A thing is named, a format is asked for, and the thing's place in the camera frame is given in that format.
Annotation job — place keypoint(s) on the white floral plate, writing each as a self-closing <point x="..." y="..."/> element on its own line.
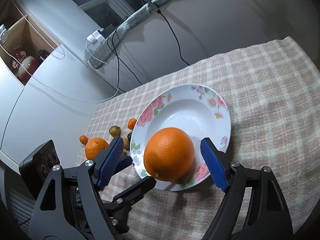
<point x="197" y="110"/>

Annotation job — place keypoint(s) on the white power strip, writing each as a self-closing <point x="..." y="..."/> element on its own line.
<point x="96" y="37"/>

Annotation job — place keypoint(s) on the green brown tomato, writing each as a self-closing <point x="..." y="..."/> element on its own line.
<point x="114" y="131"/>

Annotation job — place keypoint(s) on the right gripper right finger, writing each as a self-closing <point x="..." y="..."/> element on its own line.
<point x="267" y="216"/>

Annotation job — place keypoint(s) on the grey windowsill mat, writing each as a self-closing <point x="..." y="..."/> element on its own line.
<point x="98" y="54"/>

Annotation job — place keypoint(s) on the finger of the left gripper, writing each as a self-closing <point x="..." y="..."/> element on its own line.
<point x="132" y="192"/>
<point x="123" y="163"/>

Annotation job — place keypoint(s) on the black camera box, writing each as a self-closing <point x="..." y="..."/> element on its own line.
<point x="35" y="168"/>

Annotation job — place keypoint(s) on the black power adapter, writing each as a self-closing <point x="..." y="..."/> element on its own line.
<point x="108" y="31"/>

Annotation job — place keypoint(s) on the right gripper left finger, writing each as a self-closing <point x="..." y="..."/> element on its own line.
<point x="54" y="213"/>

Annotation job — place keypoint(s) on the tiny kumquat orange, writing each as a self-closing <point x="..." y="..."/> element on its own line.
<point x="131" y="123"/>

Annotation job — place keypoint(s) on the dark purple grape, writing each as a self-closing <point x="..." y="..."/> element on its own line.
<point x="129" y="136"/>

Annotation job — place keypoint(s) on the large orange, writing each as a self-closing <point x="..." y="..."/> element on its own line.
<point x="94" y="146"/>
<point x="169" y="154"/>

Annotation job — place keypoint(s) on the pink plaid tablecloth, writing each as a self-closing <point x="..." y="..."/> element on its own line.
<point x="272" y="93"/>

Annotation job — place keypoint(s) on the red white ceramic vase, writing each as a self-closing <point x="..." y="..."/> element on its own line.
<point x="25" y="65"/>

